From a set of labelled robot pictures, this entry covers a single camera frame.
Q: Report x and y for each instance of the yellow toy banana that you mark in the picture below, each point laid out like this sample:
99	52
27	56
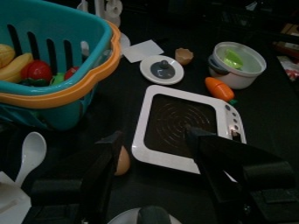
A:
14	68

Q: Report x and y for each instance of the orange toy carrot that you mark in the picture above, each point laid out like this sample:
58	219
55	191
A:
219	89

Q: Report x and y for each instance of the brown toy egg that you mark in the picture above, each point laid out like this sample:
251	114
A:
123	162

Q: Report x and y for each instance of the white toy stove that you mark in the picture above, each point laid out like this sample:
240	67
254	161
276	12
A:
176	125

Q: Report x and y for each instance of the teal basket with orange rim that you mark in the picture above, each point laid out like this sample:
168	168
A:
58	58

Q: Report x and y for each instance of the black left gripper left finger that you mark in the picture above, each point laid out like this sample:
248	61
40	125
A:
83	175

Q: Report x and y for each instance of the white lid with dark knob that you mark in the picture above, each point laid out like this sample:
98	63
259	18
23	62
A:
146	217

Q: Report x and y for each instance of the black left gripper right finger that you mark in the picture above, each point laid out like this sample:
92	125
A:
238	172

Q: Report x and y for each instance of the white pot lid grey knob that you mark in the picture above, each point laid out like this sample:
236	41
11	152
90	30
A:
162	69

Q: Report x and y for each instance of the brown eggshell half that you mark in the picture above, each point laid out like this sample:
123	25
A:
183	56

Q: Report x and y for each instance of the red toy tomato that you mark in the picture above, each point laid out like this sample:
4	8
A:
36	71

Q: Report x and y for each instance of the white plastic spoon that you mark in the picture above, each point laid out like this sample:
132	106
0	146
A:
30	154

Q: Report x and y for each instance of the white toy pot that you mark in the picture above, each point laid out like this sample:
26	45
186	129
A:
238	67

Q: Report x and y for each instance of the green toy vegetable piece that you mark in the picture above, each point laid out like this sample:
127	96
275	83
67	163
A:
234	59

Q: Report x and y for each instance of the white paper card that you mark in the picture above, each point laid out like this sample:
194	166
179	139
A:
142	50

